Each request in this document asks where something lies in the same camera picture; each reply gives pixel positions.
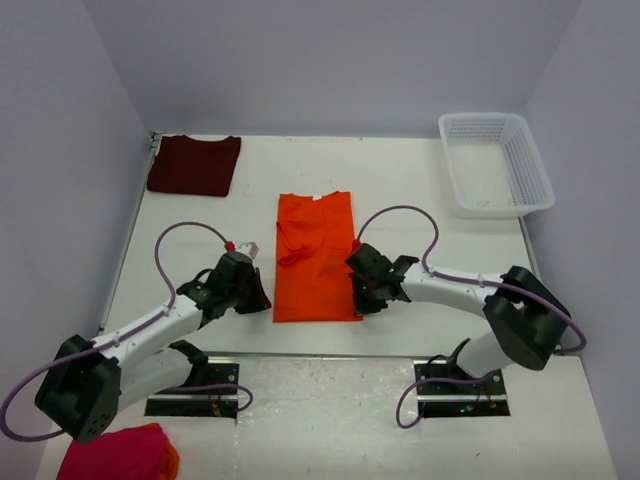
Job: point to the magenta t-shirt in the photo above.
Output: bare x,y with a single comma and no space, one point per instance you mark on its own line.
132,453

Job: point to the orange t-shirt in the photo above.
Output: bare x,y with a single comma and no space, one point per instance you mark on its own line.
314,237
169,463

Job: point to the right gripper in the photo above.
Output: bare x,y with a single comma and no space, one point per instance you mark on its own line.
363,306

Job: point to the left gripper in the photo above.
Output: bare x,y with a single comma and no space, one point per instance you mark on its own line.
259,301

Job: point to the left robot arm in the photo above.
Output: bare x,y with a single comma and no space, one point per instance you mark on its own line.
94,380

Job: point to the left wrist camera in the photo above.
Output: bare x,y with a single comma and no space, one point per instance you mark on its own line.
248,249

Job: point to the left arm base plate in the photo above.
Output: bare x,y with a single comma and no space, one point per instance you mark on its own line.
212,403

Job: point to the folded dark red t-shirt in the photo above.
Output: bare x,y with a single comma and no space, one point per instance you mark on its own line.
186,166

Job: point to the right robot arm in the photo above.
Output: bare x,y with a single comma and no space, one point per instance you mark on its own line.
526,322

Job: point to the orange t-shirt in pile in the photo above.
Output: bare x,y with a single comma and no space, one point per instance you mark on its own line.
169,463

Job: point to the white plastic basket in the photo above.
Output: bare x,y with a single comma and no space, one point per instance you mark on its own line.
494,166

